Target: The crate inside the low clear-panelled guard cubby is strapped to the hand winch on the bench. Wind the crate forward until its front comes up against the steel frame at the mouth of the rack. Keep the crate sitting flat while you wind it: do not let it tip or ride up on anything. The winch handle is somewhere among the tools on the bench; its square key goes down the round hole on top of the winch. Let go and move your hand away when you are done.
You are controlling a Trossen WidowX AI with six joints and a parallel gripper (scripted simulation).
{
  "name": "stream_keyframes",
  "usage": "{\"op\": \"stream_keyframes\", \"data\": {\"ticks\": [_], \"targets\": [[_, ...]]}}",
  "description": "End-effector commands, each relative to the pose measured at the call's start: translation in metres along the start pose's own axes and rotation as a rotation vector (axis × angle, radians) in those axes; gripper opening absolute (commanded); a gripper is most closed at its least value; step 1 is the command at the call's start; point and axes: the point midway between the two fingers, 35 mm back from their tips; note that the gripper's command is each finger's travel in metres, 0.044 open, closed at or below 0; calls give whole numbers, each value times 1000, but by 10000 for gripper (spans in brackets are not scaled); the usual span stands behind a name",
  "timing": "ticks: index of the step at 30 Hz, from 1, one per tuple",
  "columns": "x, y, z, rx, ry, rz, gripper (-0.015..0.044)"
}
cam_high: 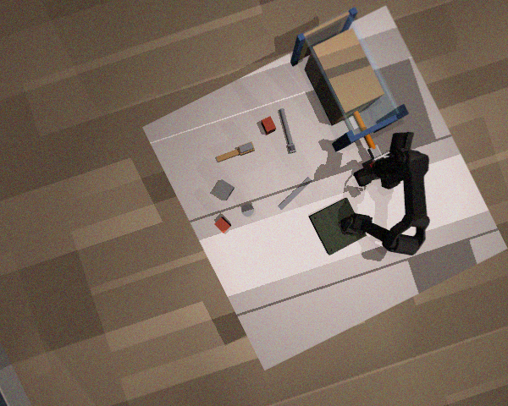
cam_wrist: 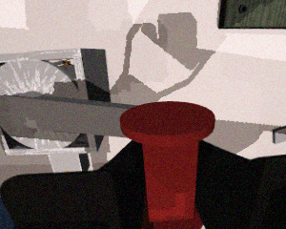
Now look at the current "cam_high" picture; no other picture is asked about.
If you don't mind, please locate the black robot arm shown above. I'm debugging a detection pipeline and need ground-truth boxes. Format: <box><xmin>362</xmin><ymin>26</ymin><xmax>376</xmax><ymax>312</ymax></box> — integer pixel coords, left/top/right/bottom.
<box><xmin>338</xmin><ymin>132</ymin><xmax>430</xmax><ymax>255</ymax></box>

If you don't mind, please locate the reddish-brown box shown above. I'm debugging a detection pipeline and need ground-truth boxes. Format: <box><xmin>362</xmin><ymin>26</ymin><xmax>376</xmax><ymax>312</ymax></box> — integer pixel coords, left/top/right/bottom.
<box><xmin>214</xmin><ymin>217</ymin><xmax>231</xmax><ymax>233</ymax></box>
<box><xmin>262</xmin><ymin>116</ymin><xmax>276</xmax><ymax>134</ymax></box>

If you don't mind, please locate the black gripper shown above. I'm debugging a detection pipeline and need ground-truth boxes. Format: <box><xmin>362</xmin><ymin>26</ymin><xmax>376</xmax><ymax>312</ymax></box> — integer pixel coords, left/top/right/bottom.
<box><xmin>353</xmin><ymin>152</ymin><xmax>394</xmax><ymax>187</ymax></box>

